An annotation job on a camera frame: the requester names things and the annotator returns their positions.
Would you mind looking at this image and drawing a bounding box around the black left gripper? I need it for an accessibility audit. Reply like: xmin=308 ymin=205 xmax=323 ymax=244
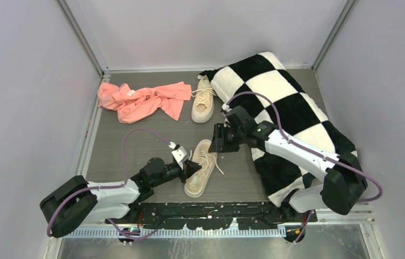
xmin=151 ymin=159 xmax=201 ymax=188

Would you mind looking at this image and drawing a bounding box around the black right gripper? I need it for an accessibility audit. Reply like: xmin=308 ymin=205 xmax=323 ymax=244
xmin=209 ymin=122 xmax=245 ymax=153

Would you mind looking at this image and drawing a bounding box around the beige sneaker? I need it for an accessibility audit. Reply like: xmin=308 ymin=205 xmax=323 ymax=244
xmin=184 ymin=139 xmax=225 ymax=198
xmin=191 ymin=76 xmax=217 ymax=124

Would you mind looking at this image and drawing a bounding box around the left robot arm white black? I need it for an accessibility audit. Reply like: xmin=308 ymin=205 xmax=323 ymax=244
xmin=39 ymin=158 xmax=201 ymax=238

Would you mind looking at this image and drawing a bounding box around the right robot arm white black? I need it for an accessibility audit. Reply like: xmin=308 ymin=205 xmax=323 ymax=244
xmin=209 ymin=104 xmax=367 ymax=222

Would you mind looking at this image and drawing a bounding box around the black white checkered pillow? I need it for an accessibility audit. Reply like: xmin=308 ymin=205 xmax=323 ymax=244
xmin=198 ymin=52 xmax=357 ymax=207

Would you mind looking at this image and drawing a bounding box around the pink cloth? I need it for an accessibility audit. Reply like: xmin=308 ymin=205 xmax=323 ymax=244
xmin=97 ymin=81 xmax=192 ymax=124

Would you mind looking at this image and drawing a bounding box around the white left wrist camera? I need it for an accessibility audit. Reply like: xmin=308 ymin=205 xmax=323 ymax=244
xmin=168 ymin=141 xmax=190 ymax=170

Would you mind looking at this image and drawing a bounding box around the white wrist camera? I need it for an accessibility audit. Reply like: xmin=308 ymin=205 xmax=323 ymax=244
xmin=168 ymin=141 xmax=190 ymax=170
xmin=220 ymin=104 xmax=231 ymax=116

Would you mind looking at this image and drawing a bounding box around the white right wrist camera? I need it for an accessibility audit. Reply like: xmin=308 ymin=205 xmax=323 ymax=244
xmin=220 ymin=104 xmax=231 ymax=116

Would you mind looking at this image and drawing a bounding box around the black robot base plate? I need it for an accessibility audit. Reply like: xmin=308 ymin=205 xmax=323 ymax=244
xmin=113 ymin=202 xmax=317 ymax=230

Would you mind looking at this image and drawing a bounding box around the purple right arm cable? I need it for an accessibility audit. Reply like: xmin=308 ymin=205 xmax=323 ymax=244
xmin=225 ymin=91 xmax=383 ymax=244

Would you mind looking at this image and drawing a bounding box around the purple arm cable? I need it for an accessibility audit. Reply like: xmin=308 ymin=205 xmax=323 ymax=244
xmin=225 ymin=91 xmax=383 ymax=244
xmin=46 ymin=128 xmax=180 ymax=245

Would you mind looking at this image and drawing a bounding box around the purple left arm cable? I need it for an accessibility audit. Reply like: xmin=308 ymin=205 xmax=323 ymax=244
xmin=46 ymin=128 xmax=180 ymax=245

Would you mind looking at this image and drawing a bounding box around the aluminium front rail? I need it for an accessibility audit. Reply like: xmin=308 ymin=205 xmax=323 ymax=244
xmin=67 ymin=202 xmax=375 ymax=238

